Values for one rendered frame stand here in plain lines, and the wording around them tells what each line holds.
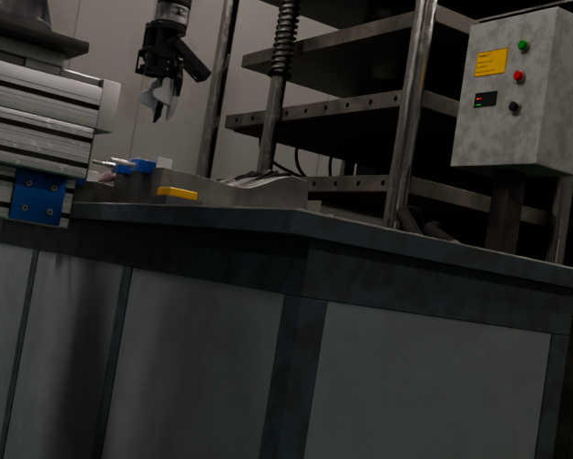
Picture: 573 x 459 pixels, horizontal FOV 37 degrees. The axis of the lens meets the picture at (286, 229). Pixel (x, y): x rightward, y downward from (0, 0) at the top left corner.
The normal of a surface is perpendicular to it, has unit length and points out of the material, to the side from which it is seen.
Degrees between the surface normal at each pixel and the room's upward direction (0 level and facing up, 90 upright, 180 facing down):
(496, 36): 90
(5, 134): 90
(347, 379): 90
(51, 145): 90
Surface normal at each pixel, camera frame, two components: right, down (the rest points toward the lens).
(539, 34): -0.82, -0.16
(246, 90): 0.57, 0.04
